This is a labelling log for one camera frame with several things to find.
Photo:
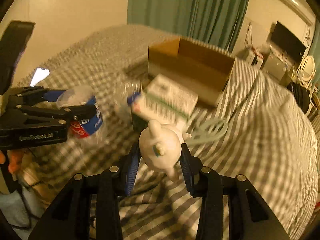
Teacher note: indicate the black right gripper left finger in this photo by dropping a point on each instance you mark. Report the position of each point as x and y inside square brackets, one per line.
[67, 217]

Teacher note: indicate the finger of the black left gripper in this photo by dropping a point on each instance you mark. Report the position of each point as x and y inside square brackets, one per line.
[69, 113]
[30, 96]

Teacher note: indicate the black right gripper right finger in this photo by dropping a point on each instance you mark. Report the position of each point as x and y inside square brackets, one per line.
[249, 216]

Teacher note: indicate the clear plastic bottle blue label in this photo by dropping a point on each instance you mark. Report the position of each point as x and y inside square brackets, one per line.
[82, 95]

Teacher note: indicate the green white carton box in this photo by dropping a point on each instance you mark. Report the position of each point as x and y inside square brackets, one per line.
[164, 100]

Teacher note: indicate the white pig figurine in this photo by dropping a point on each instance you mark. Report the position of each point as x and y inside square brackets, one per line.
[160, 147]

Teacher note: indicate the grey folding clothes hanger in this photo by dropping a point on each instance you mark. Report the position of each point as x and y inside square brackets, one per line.
[207, 131]

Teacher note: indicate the operator hand orange glove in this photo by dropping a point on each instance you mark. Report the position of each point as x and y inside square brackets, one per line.
[15, 160]

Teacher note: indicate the black clothes pile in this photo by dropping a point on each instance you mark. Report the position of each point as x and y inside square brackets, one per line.
[301, 95]

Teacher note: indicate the brown cardboard box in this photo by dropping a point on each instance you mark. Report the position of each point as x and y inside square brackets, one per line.
[199, 67]

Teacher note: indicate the grey mini fridge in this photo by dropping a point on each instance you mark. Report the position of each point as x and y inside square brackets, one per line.
[274, 66]

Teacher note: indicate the white oval vanity mirror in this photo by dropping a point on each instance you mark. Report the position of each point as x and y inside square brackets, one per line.
[306, 71]

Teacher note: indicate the teal window curtain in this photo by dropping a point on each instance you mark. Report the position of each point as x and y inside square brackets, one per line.
[314, 49]

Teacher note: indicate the white air conditioner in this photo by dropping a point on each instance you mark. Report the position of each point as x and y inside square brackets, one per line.
[300, 10]

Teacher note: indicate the black wall television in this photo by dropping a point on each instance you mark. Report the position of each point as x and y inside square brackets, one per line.
[288, 42]

